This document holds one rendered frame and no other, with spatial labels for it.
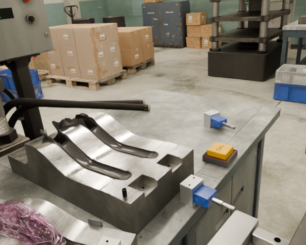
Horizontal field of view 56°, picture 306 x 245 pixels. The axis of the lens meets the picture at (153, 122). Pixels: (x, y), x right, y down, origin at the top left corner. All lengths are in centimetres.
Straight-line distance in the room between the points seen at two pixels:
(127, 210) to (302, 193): 170
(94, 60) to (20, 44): 320
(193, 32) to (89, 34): 361
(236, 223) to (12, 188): 68
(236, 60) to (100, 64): 208
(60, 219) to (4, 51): 88
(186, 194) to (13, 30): 99
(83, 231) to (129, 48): 477
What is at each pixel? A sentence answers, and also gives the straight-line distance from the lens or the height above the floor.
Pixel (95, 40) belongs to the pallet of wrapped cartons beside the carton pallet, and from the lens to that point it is 449.
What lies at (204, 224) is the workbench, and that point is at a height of 59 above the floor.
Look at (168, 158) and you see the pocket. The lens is 76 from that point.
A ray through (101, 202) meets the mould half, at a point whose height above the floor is 85.
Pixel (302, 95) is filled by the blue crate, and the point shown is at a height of 10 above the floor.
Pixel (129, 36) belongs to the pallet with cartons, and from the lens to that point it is 522.
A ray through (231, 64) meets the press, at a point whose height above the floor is 22.
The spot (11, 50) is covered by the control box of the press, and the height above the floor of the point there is 111.
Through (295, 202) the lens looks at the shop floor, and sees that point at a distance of 211.
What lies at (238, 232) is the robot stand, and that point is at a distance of 39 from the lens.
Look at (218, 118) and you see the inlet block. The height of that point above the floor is 84.
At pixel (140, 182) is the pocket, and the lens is 69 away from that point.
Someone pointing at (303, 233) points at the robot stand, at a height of 104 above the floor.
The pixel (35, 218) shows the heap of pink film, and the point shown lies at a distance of 61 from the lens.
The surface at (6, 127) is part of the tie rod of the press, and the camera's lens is 124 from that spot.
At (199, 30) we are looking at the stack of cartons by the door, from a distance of 742.
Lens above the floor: 127
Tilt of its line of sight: 24 degrees down
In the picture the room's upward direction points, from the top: 5 degrees counter-clockwise
